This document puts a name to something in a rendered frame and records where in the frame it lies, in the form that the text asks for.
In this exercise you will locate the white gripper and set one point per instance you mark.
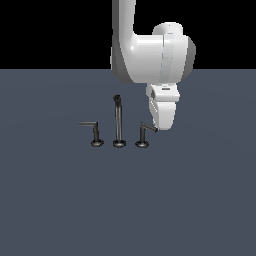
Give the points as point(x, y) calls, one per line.
point(163, 103)

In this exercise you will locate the dark metal faucet spout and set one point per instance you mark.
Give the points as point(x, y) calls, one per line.
point(118, 123)

